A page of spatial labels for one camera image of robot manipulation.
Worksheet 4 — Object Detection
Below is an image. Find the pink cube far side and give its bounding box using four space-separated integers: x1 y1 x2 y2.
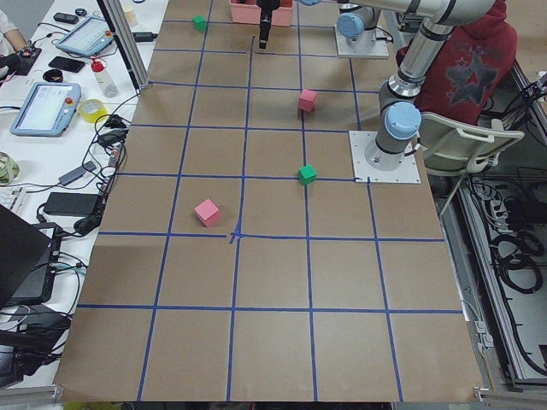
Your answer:
297 89 317 112

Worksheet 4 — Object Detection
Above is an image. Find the aluminium frame post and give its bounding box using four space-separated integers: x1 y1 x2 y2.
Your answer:
97 0 150 91

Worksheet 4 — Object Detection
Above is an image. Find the green cube far corner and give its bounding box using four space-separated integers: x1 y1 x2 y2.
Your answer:
192 15 207 32

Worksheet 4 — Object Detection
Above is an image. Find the person in red hoodie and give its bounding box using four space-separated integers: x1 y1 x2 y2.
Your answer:
414 1 517 125

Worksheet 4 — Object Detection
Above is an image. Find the black laptop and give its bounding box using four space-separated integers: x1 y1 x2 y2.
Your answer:
1 207 62 308

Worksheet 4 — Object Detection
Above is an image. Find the black smartphone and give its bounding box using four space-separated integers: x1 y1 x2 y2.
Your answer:
48 56 85 73

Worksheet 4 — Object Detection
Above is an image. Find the green cube centre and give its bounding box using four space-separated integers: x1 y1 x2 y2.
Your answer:
297 164 317 185

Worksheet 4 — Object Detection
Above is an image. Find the black round dish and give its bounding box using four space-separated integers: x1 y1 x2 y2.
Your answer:
43 68 64 83

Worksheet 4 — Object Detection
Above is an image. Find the near blue teach pendant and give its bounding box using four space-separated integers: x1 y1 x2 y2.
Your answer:
10 82 81 138

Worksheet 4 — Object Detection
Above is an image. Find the pink cube near centre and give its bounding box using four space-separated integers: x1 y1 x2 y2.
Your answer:
194 199 221 227

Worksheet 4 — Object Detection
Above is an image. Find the yellow tape roll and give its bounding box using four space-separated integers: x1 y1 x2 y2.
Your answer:
78 99 108 124

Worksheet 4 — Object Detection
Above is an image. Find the pink cube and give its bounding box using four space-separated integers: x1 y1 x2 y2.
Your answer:
194 199 221 227
297 89 317 112

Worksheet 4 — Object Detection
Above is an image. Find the far blue teach pendant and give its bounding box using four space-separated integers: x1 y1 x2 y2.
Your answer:
56 15 114 57

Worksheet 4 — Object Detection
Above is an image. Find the clear bottle red cap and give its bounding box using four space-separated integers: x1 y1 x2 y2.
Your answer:
91 58 119 98

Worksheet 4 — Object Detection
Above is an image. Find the grey usb hub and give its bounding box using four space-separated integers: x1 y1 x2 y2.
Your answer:
58 161 97 186

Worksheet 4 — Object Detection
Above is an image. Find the beige plastic chair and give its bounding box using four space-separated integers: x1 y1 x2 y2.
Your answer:
419 112 524 216

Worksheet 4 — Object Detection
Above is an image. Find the pink plastic bin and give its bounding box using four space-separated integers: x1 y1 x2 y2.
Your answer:
229 0 294 26

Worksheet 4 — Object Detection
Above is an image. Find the blue teach pendant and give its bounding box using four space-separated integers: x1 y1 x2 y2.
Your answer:
56 15 114 57
10 82 81 138

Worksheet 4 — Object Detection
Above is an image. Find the black power adapter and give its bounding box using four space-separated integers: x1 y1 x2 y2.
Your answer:
44 192 98 217

